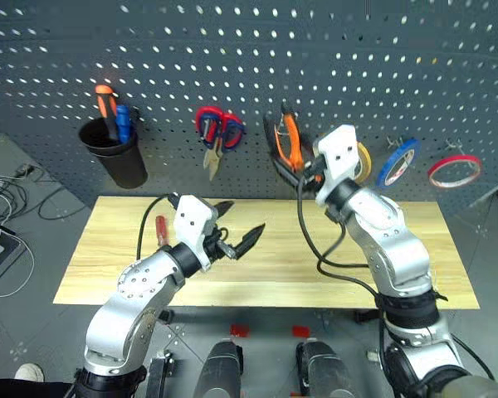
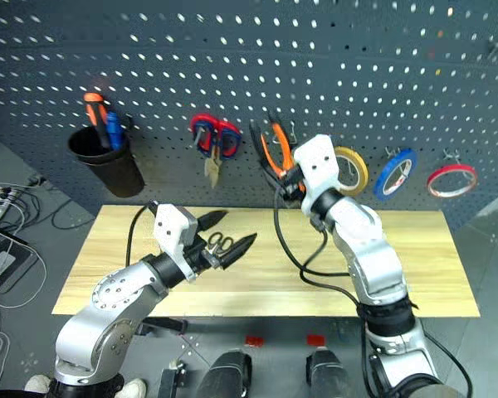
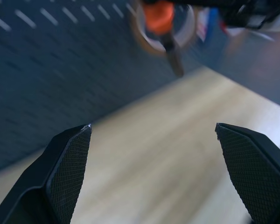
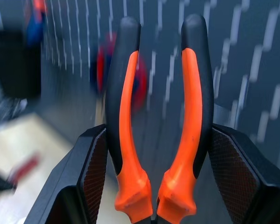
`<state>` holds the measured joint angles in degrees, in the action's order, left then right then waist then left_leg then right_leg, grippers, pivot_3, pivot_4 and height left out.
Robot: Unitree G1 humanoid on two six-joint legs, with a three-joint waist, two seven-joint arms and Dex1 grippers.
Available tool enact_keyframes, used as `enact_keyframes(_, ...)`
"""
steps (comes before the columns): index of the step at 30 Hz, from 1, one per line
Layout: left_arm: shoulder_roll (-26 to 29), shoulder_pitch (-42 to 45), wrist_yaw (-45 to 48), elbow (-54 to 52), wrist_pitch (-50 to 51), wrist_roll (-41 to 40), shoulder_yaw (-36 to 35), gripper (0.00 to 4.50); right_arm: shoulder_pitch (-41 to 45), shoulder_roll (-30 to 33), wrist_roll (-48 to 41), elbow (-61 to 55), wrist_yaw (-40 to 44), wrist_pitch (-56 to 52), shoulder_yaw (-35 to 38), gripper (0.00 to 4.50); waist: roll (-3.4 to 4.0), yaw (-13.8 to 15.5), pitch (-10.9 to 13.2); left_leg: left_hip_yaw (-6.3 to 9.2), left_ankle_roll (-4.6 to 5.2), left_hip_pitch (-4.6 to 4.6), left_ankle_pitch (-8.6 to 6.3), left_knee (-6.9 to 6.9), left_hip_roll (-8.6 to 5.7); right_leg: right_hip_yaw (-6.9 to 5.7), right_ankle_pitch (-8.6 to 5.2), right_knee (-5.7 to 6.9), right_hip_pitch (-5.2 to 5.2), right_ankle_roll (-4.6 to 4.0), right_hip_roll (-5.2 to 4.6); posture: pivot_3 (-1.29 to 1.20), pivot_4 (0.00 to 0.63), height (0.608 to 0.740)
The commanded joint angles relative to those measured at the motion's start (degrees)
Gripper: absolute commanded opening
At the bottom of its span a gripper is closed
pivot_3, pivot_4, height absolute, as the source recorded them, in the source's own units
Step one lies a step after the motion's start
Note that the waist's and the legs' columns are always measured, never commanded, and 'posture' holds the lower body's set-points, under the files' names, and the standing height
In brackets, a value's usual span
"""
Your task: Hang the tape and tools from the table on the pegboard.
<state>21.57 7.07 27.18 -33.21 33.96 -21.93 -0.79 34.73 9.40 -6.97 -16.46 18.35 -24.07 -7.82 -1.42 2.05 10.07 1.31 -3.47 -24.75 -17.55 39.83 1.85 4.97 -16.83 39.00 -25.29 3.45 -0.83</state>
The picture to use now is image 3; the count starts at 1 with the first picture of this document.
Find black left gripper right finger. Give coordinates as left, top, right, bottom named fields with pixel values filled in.
left=215, top=122, right=280, bottom=224

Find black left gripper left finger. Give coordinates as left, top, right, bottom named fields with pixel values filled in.
left=0, top=124, right=92, bottom=224

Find orange-handled screwdriver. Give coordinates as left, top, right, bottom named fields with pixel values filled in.
left=141, top=0, right=185, bottom=78

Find clear tape roll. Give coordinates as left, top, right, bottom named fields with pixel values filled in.
left=130, top=4, right=197, bottom=57

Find dark blue slotted pegboard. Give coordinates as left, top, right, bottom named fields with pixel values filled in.
left=0, top=0, right=280, bottom=175

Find red white blue tool package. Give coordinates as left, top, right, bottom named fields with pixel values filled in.
left=196, top=7, right=227, bottom=43

